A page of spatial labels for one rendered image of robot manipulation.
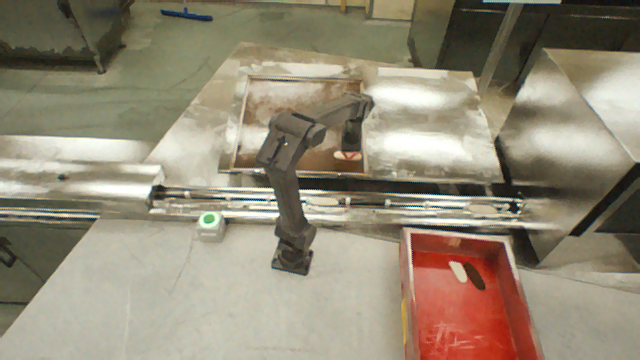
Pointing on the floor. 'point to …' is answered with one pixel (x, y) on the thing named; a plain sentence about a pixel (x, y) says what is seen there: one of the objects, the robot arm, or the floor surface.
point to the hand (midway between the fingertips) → (348, 154)
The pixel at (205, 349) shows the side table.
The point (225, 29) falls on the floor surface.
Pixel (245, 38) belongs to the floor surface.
